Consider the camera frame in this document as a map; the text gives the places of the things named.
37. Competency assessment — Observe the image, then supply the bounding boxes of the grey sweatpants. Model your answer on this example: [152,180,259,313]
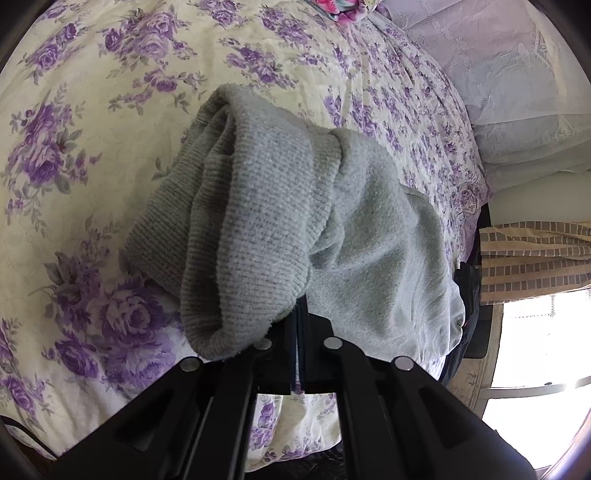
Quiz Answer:
[125,84,465,365]

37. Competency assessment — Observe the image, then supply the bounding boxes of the purple floral bedspread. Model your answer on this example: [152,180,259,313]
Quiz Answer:
[1,1,491,457]

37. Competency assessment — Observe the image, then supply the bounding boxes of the beige checkered curtain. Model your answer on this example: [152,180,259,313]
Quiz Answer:
[479,221,591,305]

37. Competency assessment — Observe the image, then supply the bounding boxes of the folded teal floral quilt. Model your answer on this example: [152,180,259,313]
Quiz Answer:
[311,0,381,24]

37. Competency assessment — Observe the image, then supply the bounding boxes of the black garment at bedside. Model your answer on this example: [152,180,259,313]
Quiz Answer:
[439,262,492,386]

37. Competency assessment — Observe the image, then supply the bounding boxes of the window with white frame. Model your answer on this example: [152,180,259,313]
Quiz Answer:
[479,285,591,471]

